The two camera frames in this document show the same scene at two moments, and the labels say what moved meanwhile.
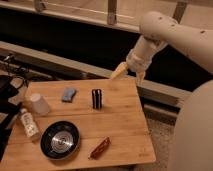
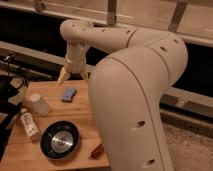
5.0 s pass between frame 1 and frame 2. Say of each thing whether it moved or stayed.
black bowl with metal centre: stayed
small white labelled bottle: stayed
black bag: stayed
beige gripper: moved
